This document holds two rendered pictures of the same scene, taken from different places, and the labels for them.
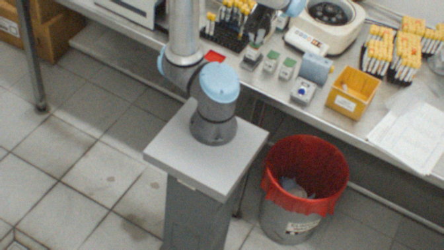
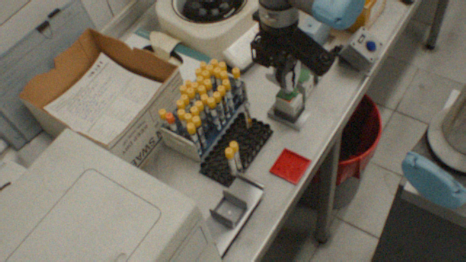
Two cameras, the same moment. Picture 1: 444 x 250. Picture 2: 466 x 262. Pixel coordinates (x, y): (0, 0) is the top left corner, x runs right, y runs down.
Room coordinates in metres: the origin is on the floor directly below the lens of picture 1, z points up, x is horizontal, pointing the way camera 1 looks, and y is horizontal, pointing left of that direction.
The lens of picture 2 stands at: (1.41, 0.59, 1.77)
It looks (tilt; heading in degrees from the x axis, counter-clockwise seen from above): 55 degrees down; 290
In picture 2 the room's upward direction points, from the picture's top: 11 degrees counter-clockwise
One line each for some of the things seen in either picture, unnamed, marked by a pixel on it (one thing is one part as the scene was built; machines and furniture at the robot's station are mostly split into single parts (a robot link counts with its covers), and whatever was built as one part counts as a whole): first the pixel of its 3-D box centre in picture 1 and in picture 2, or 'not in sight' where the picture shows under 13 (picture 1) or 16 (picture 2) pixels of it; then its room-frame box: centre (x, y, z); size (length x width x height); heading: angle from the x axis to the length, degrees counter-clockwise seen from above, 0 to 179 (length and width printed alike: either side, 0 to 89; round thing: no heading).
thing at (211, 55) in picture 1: (213, 58); (290, 166); (1.50, 0.07, 0.88); 0.07 x 0.07 x 0.01; 68
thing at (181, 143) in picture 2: (246, 20); (205, 113); (1.71, -0.02, 0.91); 0.20 x 0.10 x 0.07; 68
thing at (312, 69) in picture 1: (314, 69); (314, 33); (1.49, -0.29, 0.92); 0.10 x 0.07 x 0.10; 70
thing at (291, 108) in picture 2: (253, 52); (288, 103); (1.52, -0.07, 0.92); 0.05 x 0.04 x 0.06; 157
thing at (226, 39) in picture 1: (226, 26); (234, 137); (1.62, 0.05, 0.93); 0.17 x 0.09 x 0.11; 69
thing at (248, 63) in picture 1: (252, 58); (289, 110); (1.52, -0.07, 0.89); 0.09 x 0.05 x 0.04; 157
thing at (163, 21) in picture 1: (175, 22); (223, 220); (1.61, 0.24, 0.92); 0.21 x 0.07 x 0.05; 68
